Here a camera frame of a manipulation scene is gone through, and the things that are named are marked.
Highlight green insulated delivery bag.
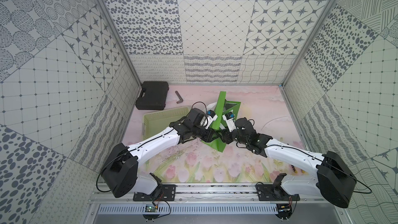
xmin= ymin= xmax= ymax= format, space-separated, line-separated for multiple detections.
xmin=203 ymin=91 xmax=241 ymax=152

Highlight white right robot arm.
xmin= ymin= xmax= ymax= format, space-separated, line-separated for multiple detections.
xmin=220 ymin=129 xmax=357 ymax=208

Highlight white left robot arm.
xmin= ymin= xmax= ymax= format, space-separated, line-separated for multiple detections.
xmin=100 ymin=121 xmax=221 ymax=201

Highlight grey L-shaped hex key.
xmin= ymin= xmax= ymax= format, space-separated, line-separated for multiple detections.
xmin=175 ymin=91 xmax=183 ymax=104

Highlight light green plastic basket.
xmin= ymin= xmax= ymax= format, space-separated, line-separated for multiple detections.
xmin=143 ymin=107 xmax=190 ymax=140

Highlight black plastic tool case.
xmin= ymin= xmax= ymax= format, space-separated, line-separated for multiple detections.
xmin=135 ymin=82 xmax=169 ymax=111

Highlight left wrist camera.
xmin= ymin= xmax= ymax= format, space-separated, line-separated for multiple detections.
xmin=187 ymin=108 xmax=218 ymax=129

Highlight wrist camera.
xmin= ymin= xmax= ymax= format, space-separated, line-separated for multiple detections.
xmin=187 ymin=108 xmax=218 ymax=129
xmin=222 ymin=112 xmax=256 ymax=135

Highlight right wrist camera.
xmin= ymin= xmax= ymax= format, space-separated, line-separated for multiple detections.
xmin=222 ymin=112 xmax=256 ymax=135

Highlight aluminium mounting rail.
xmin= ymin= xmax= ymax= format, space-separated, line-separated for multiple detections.
xmin=88 ymin=183 xmax=345 ymax=216

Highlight yellow handled pliers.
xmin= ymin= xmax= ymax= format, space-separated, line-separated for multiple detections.
xmin=291 ymin=165 xmax=305 ymax=175

